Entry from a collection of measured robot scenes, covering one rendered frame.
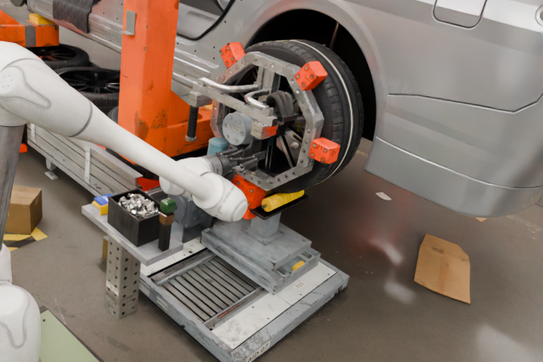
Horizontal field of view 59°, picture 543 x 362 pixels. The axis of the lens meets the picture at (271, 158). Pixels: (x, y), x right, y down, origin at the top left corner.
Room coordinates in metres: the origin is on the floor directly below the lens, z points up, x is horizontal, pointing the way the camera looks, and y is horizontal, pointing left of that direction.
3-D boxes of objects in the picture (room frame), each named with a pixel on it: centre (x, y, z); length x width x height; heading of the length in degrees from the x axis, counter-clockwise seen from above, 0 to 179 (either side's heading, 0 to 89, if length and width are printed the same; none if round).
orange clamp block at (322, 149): (1.70, -0.19, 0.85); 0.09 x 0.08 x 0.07; 55
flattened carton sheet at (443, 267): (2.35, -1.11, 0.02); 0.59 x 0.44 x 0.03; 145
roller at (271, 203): (1.89, -0.09, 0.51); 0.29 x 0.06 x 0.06; 145
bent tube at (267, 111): (1.72, 0.06, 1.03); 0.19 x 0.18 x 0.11; 145
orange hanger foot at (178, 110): (2.28, 0.41, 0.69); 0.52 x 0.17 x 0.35; 145
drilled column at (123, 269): (1.56, 0.51, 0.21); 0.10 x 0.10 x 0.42; 55
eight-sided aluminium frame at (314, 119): (1.88, 0.07, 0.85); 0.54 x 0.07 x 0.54; 55
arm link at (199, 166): (1.31, 0.25, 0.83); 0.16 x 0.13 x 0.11; 145
